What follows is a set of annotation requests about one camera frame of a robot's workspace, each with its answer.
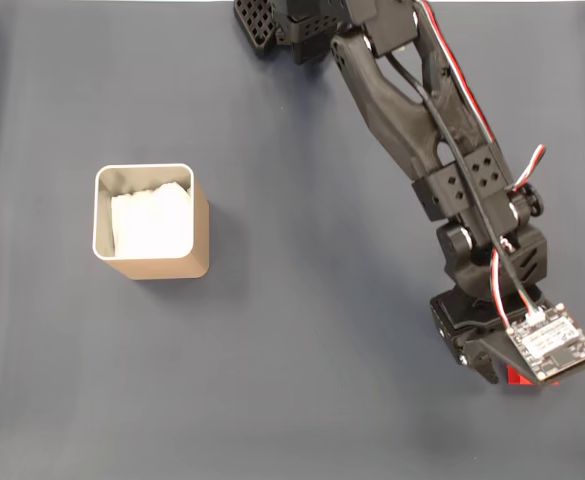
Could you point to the white camera circuit board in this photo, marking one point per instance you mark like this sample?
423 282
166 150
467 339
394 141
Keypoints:
552 340

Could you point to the white tissue paper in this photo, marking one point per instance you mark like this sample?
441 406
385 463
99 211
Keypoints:
152 225

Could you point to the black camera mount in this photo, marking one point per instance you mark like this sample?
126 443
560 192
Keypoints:
492 350

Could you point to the blue-grey table mat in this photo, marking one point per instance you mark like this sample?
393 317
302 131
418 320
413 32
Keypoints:
292 375

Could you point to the red cube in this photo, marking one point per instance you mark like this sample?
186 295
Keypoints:
514 377

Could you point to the tan metal box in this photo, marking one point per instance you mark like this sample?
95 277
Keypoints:
199 240

